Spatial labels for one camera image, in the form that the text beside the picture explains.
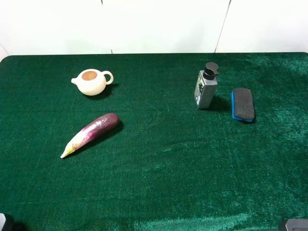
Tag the blue black board eraser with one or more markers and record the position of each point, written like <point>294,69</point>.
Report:
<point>242,105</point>

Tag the purple eggplant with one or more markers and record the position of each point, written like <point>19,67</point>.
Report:
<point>90,132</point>

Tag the green velvet table cloth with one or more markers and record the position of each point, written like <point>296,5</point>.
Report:
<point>167,166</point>

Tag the grey pump bottle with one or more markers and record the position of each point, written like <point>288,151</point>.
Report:
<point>206,85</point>

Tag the cream ceramic teapot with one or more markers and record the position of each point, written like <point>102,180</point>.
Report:
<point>92,82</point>

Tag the grey device bottom right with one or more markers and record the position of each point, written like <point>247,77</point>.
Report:
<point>294,225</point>

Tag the black device bottom left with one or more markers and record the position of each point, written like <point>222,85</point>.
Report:
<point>6,222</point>

